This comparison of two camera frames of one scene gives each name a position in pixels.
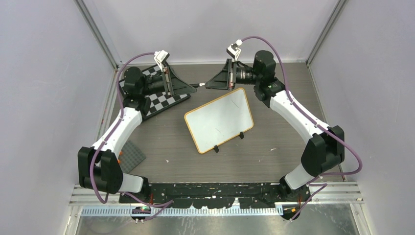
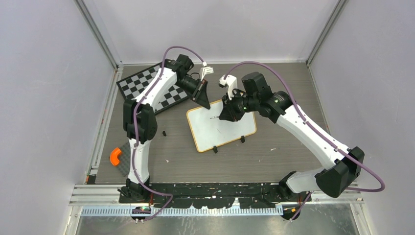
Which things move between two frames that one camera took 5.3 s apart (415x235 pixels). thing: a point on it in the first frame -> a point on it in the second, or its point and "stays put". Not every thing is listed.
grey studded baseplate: (130, 157) stays put
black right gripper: (226, 79) -> (228, 112)
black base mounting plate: (219, 196) stays put
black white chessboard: (160, 102) stays put
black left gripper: (173, 85) -> (200, 95)
